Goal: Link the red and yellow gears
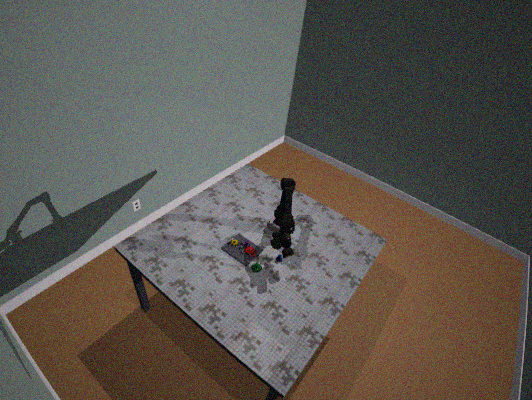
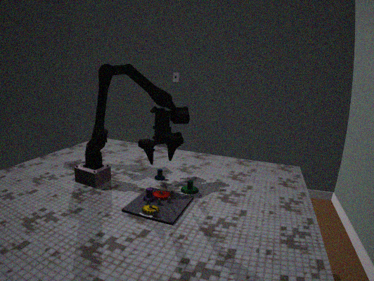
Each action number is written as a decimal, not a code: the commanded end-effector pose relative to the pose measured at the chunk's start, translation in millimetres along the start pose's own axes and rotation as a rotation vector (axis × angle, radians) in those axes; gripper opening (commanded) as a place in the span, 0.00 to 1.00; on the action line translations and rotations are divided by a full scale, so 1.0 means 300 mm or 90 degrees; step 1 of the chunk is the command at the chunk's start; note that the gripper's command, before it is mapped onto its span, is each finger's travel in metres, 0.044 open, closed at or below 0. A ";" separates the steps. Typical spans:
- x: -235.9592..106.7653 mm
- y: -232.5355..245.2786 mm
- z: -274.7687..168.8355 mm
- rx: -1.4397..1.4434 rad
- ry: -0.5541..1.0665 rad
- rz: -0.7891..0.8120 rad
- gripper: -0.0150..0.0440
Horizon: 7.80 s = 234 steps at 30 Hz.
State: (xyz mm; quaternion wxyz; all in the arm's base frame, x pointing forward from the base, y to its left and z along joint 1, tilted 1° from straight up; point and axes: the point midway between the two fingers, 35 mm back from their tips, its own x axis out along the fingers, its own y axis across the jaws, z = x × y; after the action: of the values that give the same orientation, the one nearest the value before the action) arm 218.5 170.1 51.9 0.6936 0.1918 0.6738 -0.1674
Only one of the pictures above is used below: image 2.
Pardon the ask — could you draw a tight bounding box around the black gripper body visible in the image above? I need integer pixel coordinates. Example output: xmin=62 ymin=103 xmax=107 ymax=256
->
xmin=138 ymin=124 xmax=183 ymax=150

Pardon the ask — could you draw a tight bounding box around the yellow gear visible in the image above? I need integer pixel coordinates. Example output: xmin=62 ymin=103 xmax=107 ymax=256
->
xmin=142 ymin=204 xmax=160 ymax=215

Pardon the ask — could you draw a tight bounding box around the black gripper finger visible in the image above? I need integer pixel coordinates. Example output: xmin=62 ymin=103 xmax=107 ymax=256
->
xmin=167 ymin=144 xmax=181 ymax=161
xmin=144 ymin=148 xmax=155 ymax=164

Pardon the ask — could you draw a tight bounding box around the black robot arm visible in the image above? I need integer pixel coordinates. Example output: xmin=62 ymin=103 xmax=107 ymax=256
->
xmin=83 ymin=64 xmax=190 ymax=170

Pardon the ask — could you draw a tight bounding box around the green gear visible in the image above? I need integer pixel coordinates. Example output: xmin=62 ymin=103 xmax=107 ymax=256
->
xmin=181 ymin=180 xmax=199 ymax=195

